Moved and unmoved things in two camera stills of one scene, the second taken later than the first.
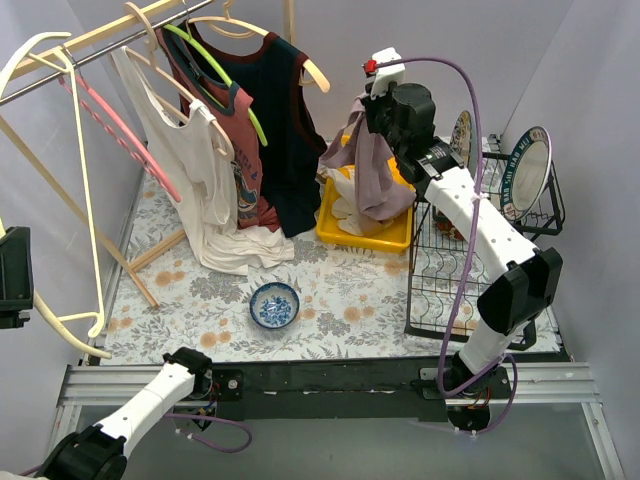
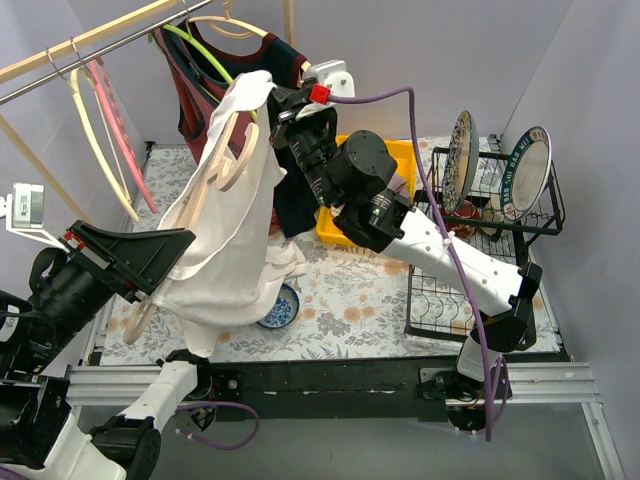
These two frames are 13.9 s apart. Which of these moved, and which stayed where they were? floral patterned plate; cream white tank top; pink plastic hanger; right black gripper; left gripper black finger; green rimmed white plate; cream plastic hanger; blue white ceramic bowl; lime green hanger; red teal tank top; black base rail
Moved: right black gripper; left gripper black finger; pink plastic hanger; cream white tank top; cream plastic hanger
Stayed: red teal tank top; black base rail; blue white ceramic bowl; green rimmed white plate; floral patterned plate; lime green hanger
